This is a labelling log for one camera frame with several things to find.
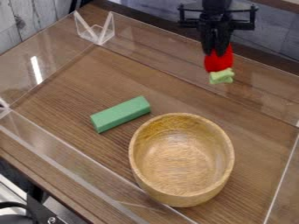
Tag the red plush strawberry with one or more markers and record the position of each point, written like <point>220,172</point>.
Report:
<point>220,67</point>

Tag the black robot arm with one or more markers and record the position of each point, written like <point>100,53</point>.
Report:
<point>218,3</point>

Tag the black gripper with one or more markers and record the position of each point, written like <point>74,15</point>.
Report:
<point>194,16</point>

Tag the clear acrylic enclosure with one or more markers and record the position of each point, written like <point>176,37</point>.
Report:
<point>58,79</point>

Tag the black mount bracket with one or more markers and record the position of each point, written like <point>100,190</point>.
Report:
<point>41,213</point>

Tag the green foam block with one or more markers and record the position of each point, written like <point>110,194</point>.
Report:
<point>120,114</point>

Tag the wooden bowl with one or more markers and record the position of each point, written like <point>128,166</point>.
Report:
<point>182,158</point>

